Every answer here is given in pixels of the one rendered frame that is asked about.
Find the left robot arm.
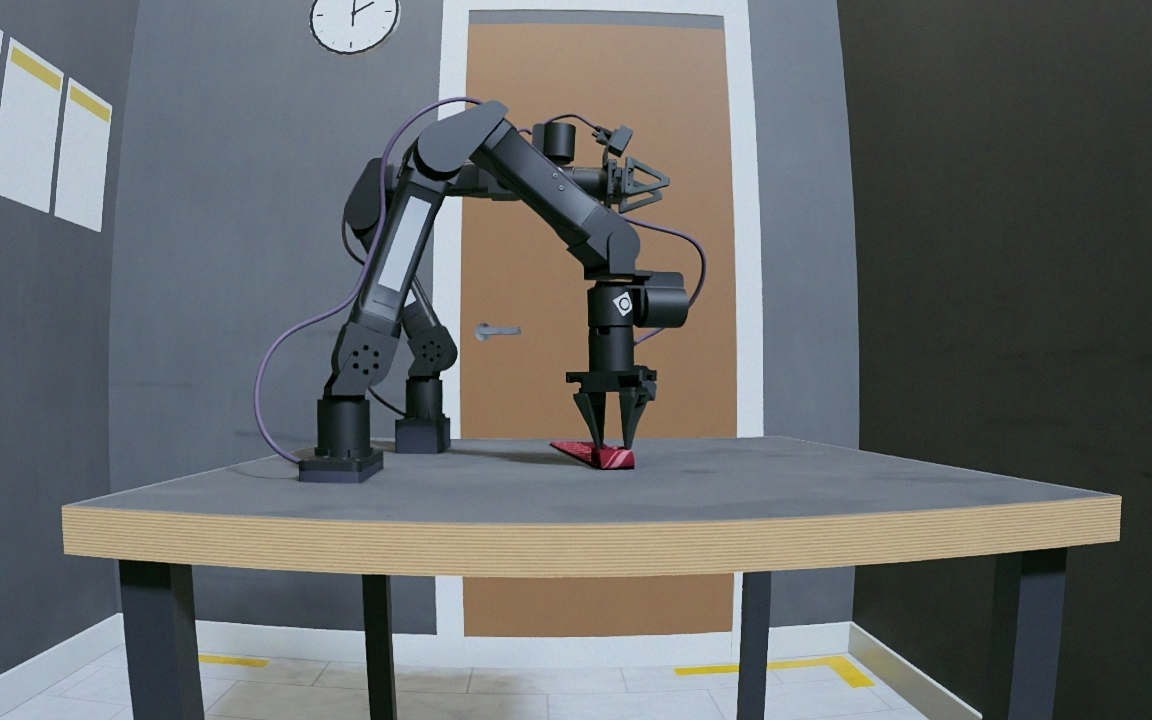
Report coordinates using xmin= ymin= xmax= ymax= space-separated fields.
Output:
xmin=344 ymin=122 xmax=632 ymax=427

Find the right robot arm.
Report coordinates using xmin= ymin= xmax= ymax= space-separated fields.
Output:
xmin=300 ymin=100 xmax=689 ymax=472

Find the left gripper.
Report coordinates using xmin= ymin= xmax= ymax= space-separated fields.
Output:
xmin=573 ymin=129 xmax=669 ymax=214

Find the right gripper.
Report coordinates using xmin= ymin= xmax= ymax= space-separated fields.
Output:
xmin=566 ymin=326 xmax=657 ymax=450

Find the red striped necktie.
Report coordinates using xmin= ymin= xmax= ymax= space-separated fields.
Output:
xmin=550 ymin=442 xmax=635 ymax=470

